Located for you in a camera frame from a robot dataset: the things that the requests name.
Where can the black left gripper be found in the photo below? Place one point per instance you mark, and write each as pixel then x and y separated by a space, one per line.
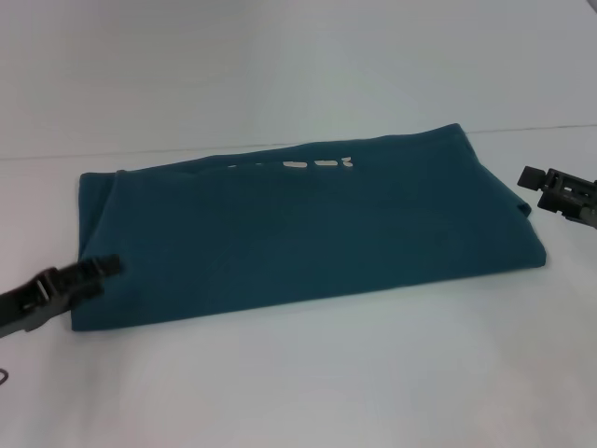
pixel 28 298

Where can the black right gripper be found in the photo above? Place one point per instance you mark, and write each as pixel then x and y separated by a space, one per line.
pixel 585 210

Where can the teal blue t-shirt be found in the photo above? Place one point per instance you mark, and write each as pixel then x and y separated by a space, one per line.
pixel 303 233

